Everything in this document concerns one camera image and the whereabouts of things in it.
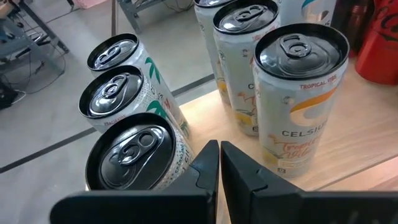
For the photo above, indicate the Celsius Tropical Vibe can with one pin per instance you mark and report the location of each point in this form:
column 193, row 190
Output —
column 295, row 124

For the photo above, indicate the wooden shelf board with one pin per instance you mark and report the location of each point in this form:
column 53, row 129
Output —
column 357, row 124

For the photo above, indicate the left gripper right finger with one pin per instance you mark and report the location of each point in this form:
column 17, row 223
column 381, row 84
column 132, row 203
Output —
column 280, row 208

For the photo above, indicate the Celsius can orange swirl logo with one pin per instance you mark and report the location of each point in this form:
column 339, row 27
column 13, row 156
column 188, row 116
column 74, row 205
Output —
column 206, row 31

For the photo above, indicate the Celsius Arctic Vibe can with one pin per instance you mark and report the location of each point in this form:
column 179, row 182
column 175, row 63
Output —
column 311, row 12

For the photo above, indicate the Celsius Peach Vibe can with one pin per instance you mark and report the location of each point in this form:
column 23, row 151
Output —
column 112, row 53
column 133, row 155
column 109, row 91

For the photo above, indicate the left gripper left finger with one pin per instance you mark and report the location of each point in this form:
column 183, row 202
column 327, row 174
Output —
column 174, row 205

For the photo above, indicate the grey metal table frame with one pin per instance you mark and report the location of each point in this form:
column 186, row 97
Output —
column 46, row 32
column 132, row 15

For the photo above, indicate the white Celsius can black lid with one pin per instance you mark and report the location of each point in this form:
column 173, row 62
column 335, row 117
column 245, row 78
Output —
column 239, row 77

